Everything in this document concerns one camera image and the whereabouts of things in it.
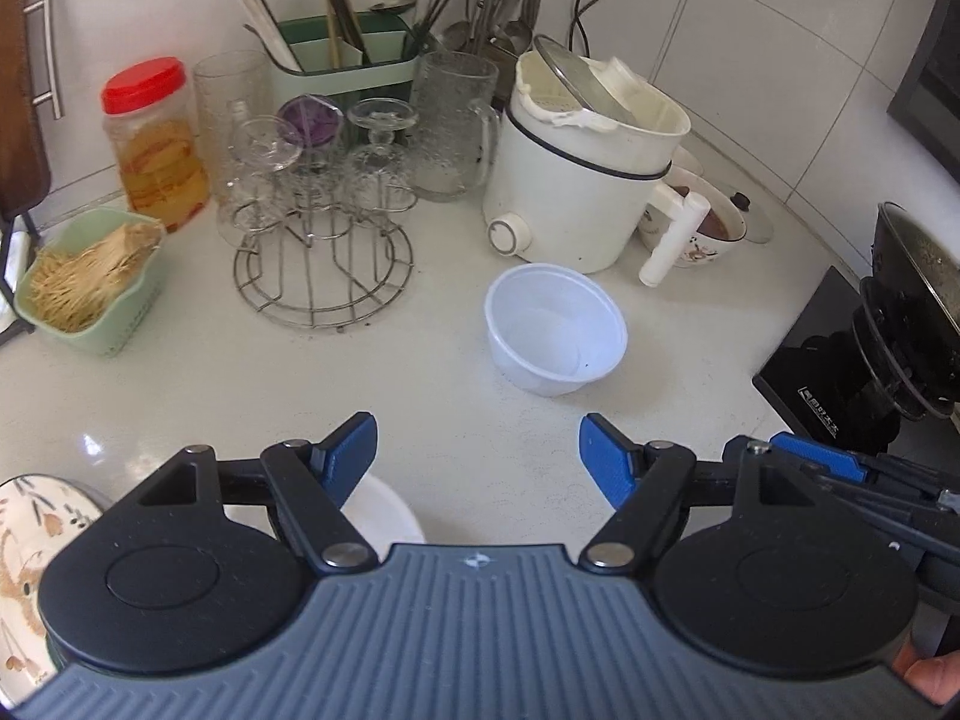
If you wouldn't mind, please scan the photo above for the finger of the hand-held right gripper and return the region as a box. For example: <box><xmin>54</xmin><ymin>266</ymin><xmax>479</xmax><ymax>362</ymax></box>
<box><xmin>769</xmin><ymin>430</ymin><xmax>960</xmax><ymax>557</ymax></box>

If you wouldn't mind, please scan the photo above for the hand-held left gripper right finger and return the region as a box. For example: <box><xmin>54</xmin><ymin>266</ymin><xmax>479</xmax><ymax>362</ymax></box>
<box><xmin>577</xmin><ymin>412</ymin><xmax>826</xmax><ymax>572</ymax></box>

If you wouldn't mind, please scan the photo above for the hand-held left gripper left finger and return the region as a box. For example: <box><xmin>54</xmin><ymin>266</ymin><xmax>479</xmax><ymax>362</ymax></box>
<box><xmin>135</xmin><ymin>411</ymin><xmax>380</xmax><ymax>572</ymax></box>

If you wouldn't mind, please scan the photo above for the white plastic bowl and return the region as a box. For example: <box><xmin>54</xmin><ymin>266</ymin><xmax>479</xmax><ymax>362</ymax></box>
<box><xmin>223</xmin><ymin>474</ymin><xmax>427</xmax><ymax>565</ymax></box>

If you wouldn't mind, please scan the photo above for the translucent plastic bowl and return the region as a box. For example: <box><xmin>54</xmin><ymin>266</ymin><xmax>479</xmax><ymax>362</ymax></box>
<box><xmin>484</xmin><ymin>262</ymin><xmax>629</xmax><ymax>398</ymax></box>

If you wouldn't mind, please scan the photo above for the deer print ceramic plate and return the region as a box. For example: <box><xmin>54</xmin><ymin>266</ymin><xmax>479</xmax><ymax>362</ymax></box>
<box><xmin>0</xmin><ymin>472</ymin><xmax>110</xmax><ymax>698</ymax></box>

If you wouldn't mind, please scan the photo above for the person's right hand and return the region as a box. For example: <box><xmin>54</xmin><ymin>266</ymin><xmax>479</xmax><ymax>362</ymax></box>
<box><xmin>898</xmin><ymin>654</ymin><xmax>960</xmax><ymax>707</ymax></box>

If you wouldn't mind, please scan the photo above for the black induction cooker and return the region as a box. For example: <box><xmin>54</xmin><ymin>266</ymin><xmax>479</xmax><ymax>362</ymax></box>
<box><xmin>752</xmin><ymin>265</ymin><xmax>902</xmax><ymax>455</ymax></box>

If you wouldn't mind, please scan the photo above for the black cooking pot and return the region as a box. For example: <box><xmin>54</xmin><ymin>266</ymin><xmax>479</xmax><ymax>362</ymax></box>
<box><xmin>853</xmin><ymin>201</ymin><xmax>960</xmax><ymax>422</ymax></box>

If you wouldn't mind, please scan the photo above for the small floral ceramic pot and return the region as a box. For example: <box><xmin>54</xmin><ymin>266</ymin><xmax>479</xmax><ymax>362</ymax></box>
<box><xmin>637</xmin><ymin>146</ymin><xmax>775</xmax><ymax>272</ymax></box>

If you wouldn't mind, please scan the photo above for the green plastic basket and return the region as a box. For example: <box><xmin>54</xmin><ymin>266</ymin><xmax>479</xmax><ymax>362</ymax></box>
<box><xmin>13</xmin><ymin>208</ymin><xmax>167</xmax><ymax>358</ymax></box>

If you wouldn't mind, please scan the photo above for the white electric cooking pot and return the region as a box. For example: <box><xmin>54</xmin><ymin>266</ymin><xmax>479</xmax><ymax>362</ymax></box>
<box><xmin>482</xmin><ymin>34</ymin><xmax>712</xmax><ymax>288</ymax></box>

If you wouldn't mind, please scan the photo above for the clear stemmed glass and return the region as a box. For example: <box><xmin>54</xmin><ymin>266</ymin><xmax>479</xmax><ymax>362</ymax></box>
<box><xmin>346</xmin><ymin>99</ymin><xmax>418</xmax><ymax>215</ymax></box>
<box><xmin>223</xmin><ymin>116</ymin><xmax>302</xmax><ymax>235</ymax></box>

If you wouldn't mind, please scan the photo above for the bundle of toothpicks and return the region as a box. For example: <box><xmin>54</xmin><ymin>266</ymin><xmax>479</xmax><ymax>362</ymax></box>
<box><xmin>28</xmin><ymin>221</ymin><xmax>163</xmax><ymax>335</ymax></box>

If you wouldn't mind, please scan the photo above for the purple base stemmed glass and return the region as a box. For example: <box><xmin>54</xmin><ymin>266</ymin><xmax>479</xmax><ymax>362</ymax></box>
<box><xmin>276</xmin><ymin>94</ymin><xmax>347</xmax><ymax>197</ymax></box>

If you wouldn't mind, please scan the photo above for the textured glass mug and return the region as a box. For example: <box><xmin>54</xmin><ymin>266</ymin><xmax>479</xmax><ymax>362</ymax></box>
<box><xmin>411</xmin><ymin>51</ymin><xmax>502</xmax><ymax>203</ymax></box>

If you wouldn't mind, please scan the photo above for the red lid plastic jar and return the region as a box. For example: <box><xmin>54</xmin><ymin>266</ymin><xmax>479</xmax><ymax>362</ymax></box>
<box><xmin>101</xmin><ymin>56</ymin><xmax>212</xmax><ymax>235</ymax></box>

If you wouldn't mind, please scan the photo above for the green utensil holder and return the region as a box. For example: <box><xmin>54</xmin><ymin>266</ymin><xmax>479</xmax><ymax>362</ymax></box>
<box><xmin>270</xmin><ymin>11</ymin><xmax>422</xmax><ymax>148</ymax></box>

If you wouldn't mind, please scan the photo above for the tall textured glass cup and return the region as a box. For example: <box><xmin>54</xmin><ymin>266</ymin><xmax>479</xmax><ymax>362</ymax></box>
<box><xmin>193</xmin><ymin>51</ymin><xmax>275</xmax><ymax>245</ymax></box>

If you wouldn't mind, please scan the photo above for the black range hood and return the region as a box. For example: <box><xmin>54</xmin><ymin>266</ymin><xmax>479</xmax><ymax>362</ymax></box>
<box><xmin>885</xmin><ymin>0</ymin><xmax>960</xmax><ymax>182</ymax></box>

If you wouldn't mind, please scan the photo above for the bundle of white chopsticks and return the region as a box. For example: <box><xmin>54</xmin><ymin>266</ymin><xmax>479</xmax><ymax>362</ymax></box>
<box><xmin>227</xmin><ymin>0</ymin><xmax>305</xmax><ymax>74</ymax></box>

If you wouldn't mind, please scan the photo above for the bundle of brown chopsticks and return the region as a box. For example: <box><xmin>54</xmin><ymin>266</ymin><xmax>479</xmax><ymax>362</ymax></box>
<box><xmin>319</xmin><ymin>0</ymin><xmax>368</xmax><ymax>67</ymax></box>

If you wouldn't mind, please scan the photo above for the brown wooden cutting board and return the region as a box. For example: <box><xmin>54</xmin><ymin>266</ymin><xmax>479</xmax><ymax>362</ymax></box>
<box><xmin>0</xmin><ymin>0</ymin><xmax>53</xmax><ymax>215</ymax></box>

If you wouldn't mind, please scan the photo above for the round wire glass rack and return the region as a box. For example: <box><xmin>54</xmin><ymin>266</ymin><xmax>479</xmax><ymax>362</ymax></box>
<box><xmin>232</xmin><ymin>199</ymin><xmax>416</xmax><ymax>332</ymax></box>

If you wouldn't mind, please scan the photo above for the black power cable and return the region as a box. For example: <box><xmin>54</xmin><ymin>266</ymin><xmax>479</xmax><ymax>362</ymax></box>
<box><xmin>568</xmin><ymin>0</ymin><xmax>602</xmax><ymax>61</ymax></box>

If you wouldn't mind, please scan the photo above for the metal cabinet handle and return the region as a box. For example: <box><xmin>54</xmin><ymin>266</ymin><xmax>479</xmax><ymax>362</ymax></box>
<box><xmin>22</xmin><ymin>0</ymin><xmax>67</xmax><ymax>121</ymax></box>

